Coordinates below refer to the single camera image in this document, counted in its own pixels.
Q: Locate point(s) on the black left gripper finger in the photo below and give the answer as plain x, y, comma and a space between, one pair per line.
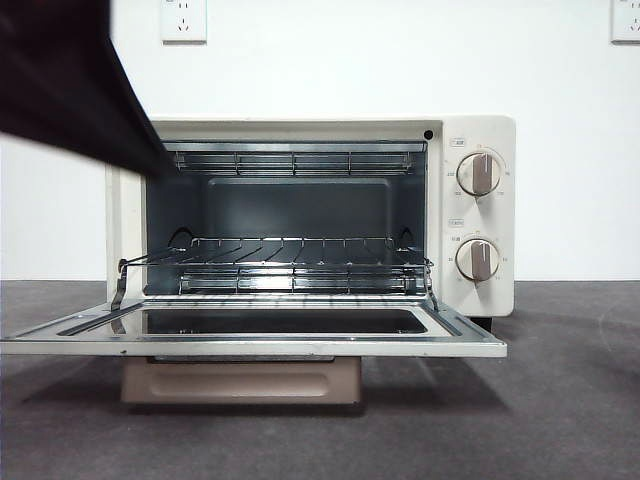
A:
60, 75

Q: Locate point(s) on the cream toaster oven housing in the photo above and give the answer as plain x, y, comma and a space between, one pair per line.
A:
487, 215

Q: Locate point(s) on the cream temperature knob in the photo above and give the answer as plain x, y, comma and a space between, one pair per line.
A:
480, 174

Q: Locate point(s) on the cream timer knob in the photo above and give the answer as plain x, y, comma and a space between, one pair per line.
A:
478, 259

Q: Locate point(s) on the white wall socket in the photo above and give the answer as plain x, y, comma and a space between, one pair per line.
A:
625, 22
183, 22

